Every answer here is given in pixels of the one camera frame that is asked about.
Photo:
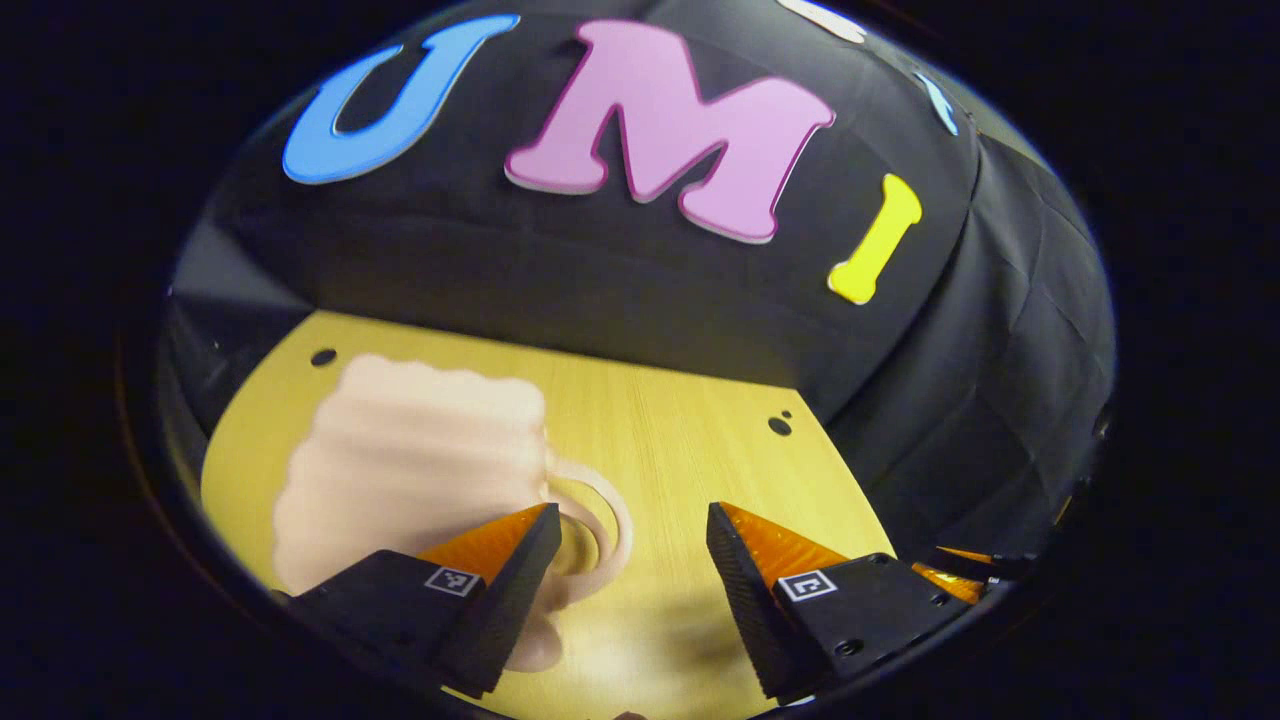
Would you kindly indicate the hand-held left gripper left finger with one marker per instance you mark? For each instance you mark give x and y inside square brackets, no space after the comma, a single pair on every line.
[510,590]

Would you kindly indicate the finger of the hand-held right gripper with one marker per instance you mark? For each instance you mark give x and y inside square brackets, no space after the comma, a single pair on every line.
[955,585]
[1000,567]

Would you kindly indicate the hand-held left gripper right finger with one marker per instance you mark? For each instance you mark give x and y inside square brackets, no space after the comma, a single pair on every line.
[750,600]

